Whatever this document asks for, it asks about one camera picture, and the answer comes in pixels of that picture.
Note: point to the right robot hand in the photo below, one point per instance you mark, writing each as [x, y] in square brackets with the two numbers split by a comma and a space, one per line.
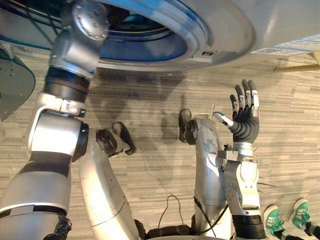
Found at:
[243, 125]

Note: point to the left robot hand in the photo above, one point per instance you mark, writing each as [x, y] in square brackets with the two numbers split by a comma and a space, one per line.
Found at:
[117, 13]

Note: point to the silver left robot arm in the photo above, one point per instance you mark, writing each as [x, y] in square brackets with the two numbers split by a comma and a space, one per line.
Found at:
[50, 155]

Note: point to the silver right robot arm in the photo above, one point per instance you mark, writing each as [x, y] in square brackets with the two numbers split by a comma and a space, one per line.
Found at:
[243, 180]

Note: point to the grey front-load washing machine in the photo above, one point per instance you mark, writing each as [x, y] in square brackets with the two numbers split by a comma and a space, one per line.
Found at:
[225, 27]

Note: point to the grey washing machine door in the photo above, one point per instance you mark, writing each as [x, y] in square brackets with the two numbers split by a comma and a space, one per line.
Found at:
[13, 85]

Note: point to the teal clothing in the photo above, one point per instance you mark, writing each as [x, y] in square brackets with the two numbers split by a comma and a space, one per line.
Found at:
[136, 21]

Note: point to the silver right robot leg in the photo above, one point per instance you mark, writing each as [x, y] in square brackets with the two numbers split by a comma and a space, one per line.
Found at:
[208, 165]

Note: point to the silver robot leg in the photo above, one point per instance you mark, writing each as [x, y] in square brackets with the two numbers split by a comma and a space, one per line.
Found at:
[105, 185]
[208, 165]

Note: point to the dark right robot foot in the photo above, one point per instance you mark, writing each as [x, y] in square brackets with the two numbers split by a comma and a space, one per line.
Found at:
[184, 125]

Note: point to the dark robot foot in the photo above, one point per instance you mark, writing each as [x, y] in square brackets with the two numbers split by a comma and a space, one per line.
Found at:
[125, 137]
[184, 125]

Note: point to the white label sticker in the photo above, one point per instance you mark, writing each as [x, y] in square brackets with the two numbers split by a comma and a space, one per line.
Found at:
[290, 46]

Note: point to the green sneaker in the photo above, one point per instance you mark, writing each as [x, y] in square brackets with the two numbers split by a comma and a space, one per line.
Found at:
[301, 212]
[273, 220]

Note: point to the dark left robot foot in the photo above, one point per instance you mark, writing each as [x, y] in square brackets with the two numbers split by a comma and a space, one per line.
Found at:
[125, 137]

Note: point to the person's leg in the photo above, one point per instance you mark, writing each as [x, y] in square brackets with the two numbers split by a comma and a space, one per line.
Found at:
[310, 231]

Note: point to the black robot torso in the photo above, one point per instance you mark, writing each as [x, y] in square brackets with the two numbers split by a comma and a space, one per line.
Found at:
[167, 231]

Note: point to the silver left robot leg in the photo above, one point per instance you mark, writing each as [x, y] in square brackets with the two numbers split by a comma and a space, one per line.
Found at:
[105, 185]

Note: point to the yellow wooden furniture frame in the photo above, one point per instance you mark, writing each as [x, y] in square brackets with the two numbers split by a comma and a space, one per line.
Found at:
[300, 67]

